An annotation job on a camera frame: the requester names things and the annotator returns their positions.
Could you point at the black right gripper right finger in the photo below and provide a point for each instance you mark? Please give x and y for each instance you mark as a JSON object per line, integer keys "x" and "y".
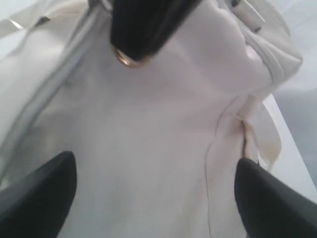
{"x": 270, "y": 209}

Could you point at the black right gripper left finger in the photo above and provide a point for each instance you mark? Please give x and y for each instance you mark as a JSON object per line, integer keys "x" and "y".
{"x": 38, "y": 205}

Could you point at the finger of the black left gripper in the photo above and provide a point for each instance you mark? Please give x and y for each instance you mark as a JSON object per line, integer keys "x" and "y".
{"x": 140, "y": 28}

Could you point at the cream fabric duffel bag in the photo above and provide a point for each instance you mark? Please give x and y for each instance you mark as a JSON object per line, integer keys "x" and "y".
{"x": 157, "y": 141}

